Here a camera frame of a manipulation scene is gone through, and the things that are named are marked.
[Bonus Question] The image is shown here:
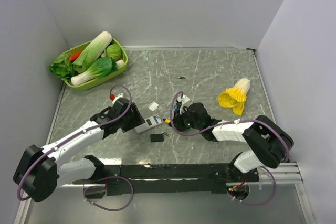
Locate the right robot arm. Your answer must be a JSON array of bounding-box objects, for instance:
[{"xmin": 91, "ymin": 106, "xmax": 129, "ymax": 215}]
[{"xmin": 166, "ymin": 102, "xmax": 294, "ymax": 181}]

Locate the round green cabbage toy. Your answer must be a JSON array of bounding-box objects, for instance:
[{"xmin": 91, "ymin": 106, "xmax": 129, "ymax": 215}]
[{"xmin": 105, "ymin": 44, "xmax": 122, "ymax": 61}]

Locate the yellow white cabbage toy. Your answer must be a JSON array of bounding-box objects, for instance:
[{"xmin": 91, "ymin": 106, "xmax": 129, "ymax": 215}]
[{"xmin": 218, "ymin": 78, "xmax": 251, "ymax": 115}]

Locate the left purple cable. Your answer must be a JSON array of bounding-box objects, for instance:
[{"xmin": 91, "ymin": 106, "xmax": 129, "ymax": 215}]
[{"xmin": 17, "ymin": 84, "xmax": 134, "ymax": 211}]

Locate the bok choy toy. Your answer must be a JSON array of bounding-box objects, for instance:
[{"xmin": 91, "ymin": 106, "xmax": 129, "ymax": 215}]
[{"xmin": 71, "ymin": 57, "xmax": 118, "ymax": 86}]

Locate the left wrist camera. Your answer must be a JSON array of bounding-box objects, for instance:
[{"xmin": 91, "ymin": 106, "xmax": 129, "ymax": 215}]
[{"xmin": 109, "ymin": 93, "xmax": 123, "ymax": 102}]

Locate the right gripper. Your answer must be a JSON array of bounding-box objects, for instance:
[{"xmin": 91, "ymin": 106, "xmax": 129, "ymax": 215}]
[{"xmin": 169, "ymin": 106, "xmax": 202, "ymax": 132}]

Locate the green plastic basket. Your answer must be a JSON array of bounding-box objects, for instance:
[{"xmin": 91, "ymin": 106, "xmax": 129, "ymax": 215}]
[{"xmin": 62, "ymin": 38, "xmax": 129, "ymax": 91}]

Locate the white red remote control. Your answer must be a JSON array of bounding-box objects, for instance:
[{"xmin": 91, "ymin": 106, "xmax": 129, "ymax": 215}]
[{"xmin": 134, "ymin": 115, "xmax": 162, "ymax": 133}]

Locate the napa cabbage toy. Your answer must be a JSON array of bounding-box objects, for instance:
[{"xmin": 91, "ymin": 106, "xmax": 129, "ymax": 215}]
[{"xmin": 73, "ymin": 31, "xmax": 112, "ymax": 68}]

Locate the green lettuce toy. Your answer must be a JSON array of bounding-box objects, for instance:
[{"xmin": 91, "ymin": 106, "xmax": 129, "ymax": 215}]
[{"xmin": 49, "ymin": 53, "xmax": 77, "ymax": 79}]

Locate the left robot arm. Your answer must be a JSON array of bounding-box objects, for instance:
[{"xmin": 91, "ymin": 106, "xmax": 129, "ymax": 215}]
[{"xmin": 13, "ymin": 97, "xmax": 145, "ymax": 202}]

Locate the red chili pepper toy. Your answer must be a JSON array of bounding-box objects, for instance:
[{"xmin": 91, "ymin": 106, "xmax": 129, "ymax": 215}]
[{"xmin": 69, "ymin": 51, "xmax": 82, "ymax": 62}]

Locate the white battery cover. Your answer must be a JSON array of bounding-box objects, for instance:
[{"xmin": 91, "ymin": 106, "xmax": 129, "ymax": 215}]
[{"xmin": 148, "ymin": 101, "xmax": 159, "ymax": 112}]

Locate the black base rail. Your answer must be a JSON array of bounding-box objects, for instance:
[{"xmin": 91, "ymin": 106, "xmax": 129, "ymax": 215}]
[{"xmin": 74, "ymin": 155, "xmax": 259, "ymax": 196}]

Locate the black battery cover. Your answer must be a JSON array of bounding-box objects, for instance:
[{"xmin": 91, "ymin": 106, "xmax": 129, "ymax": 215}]
[{"xmin": 150, "ymin": 133, "xmax": 164, "ymax": 143}]

